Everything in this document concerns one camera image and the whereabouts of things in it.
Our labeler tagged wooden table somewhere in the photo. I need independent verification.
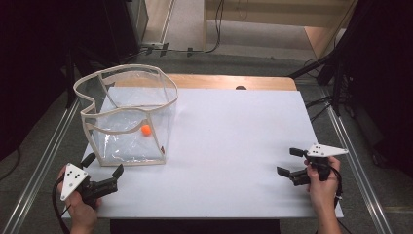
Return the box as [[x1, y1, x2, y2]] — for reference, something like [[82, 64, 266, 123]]
[[109, 73, 298, 92]]

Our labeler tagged person's left hand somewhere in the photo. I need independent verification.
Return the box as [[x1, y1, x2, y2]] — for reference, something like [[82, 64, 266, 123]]
[[56, 165, 103, 228]]

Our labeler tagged hand-held gripper cable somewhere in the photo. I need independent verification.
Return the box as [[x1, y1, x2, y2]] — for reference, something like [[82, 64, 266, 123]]
[[51, 176, 72, 234], [327, 162, 354, 234]]

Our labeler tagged right hand-held gripper cable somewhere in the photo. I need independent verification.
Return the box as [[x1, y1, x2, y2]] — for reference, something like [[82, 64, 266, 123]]
[[327, 162, 354, 234]]

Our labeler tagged aluminium floor rail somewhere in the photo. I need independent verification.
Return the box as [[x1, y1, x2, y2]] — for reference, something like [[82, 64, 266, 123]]
[[0, 97, 81, 234], [324, 102, 394, 234]]

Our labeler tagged black cabinet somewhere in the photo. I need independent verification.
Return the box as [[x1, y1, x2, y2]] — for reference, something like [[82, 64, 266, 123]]
[[102, 0, 150, 64]]

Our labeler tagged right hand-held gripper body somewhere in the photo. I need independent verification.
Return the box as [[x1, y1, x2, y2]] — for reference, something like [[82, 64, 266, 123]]
[[287, 143, 350, 187]]

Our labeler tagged clear plastic bag beige trim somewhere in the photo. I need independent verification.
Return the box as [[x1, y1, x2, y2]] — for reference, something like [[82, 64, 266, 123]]
[[72, 63, 179, 168]]

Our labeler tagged black cables bundle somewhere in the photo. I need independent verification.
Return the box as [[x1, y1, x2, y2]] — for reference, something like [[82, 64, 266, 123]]
[[304, 94, 335, 124]]

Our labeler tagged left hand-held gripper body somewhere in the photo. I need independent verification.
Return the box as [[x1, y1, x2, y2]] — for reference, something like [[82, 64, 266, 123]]
[[59, 163, 119, 210]]

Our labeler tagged white board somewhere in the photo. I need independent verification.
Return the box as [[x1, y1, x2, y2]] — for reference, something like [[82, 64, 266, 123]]
[[61, 86, 345, 219]]

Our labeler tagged thin black floor cable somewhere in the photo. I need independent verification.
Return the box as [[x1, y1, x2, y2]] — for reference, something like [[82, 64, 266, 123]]
[[0, 147, 22, 182]]

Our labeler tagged person's right hand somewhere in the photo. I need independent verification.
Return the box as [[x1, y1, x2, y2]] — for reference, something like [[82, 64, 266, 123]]
[[303, 156, 342, 214]]

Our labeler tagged black metal stand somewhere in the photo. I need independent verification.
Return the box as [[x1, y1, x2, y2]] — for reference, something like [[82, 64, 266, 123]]
[[287, 19, 358, 118]]

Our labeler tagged light wooden shelf unit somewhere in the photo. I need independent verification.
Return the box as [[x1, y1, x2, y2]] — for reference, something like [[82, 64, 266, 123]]
[[202, 0, 358, 60]]

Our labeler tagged left hand-held gripper cable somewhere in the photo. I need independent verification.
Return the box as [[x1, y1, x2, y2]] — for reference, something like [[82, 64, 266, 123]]
[[51, 176, 72, 234]]

